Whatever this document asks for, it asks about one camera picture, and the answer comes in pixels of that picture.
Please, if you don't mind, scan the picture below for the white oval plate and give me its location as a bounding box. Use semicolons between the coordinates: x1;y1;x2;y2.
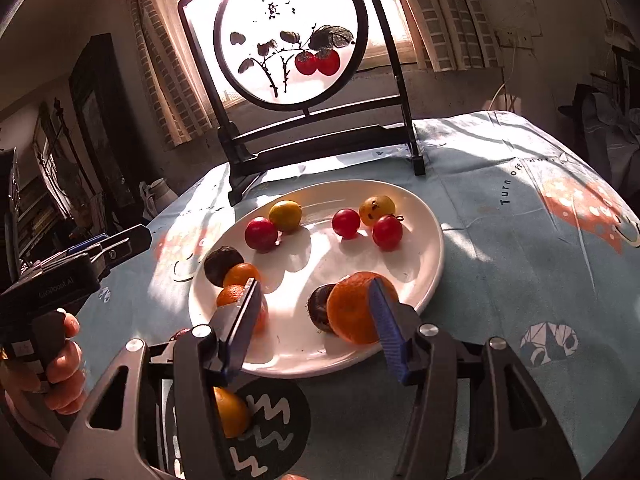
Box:
204;180;445;378

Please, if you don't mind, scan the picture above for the dark dried fruit on plate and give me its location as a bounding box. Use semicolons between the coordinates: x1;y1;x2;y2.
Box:
307;284;335;334

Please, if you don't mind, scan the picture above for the large orange on plate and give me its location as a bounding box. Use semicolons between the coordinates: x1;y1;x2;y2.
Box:
216;285;268;335

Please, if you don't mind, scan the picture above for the checked curtain right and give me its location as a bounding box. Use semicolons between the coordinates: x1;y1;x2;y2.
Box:
400;0;503;73

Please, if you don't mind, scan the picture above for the small red tomato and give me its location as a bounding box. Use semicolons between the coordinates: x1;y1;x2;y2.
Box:
372;214;404;250

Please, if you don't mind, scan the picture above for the light blue tablecloth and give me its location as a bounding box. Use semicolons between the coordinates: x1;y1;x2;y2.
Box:
77;112;639;479

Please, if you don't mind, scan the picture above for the yellow orange fruit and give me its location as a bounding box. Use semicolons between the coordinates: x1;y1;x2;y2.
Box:
214;387;252;439

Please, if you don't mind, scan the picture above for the yellow green plum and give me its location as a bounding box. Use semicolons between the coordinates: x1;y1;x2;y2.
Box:
268;200;302;234

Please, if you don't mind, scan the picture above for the red cherry tomato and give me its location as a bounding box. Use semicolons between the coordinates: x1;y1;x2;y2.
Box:
331;208;361;240

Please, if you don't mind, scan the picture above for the checked curtain left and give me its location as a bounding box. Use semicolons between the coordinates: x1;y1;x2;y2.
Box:
126;0;213;148

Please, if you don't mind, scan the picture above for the red tomato on coaster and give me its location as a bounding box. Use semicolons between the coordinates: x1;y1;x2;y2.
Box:
169;327;191;341

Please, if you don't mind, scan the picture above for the checked curtain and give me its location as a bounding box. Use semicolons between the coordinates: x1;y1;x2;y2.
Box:
400;0;503;73
126;0;213;148

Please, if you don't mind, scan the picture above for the round painted screen stand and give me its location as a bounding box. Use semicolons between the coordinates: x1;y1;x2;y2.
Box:
177;0;426;205

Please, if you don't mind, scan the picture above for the black round patterned coaster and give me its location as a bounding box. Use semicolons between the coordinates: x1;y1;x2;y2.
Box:
171;376;313;480

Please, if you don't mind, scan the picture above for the yellow spotted small fruit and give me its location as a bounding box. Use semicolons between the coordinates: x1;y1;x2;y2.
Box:
359;195;396;228

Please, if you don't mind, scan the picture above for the small orange on plate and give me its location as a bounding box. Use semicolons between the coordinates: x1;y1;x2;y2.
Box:
222;263;262;287

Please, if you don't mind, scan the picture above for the dark carved nut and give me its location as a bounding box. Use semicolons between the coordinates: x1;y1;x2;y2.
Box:
203;246;244;287

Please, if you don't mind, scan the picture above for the white jug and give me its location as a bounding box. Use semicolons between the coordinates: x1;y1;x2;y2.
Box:
139;178;178;221

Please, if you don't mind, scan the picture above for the black camera box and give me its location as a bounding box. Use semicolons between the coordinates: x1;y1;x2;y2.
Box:
0;148;20;292

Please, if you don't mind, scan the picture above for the big orange tangerine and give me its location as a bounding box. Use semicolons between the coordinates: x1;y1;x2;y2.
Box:
326;271;399;344

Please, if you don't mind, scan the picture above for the person left hand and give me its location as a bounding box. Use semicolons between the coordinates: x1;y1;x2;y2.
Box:
1;309;87;422

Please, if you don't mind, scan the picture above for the dark red plum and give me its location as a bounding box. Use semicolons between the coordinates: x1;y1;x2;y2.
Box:
244;217;279;252

